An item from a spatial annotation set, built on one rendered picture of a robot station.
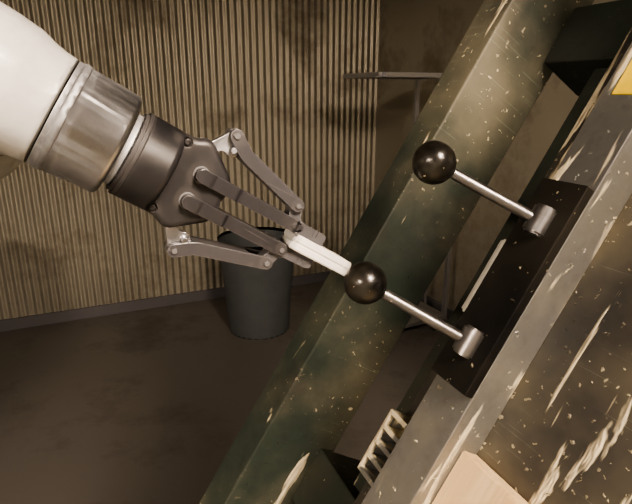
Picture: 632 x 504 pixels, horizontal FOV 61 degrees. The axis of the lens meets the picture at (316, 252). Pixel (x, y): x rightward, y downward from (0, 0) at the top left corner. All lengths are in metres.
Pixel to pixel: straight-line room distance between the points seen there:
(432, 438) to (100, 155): 0.36
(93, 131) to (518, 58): 0.52
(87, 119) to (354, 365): 0.45
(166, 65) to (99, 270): 1.54
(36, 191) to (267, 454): 3.50
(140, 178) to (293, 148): 3.93
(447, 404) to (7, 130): 0.41
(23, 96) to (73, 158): 0.05
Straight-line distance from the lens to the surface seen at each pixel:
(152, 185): 0.45
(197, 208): 0.47
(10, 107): 0.43
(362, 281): 0.45
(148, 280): 4.27
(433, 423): 0.51
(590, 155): 0.52
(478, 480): 0.49
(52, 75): 0.44
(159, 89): 4.07
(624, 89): 0.55
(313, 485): 0.75
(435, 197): 0.69
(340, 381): 0.71
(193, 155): 0.47
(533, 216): 0.49
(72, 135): 0.43
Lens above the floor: 1.60
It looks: 17 degrees down
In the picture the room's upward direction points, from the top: straight up
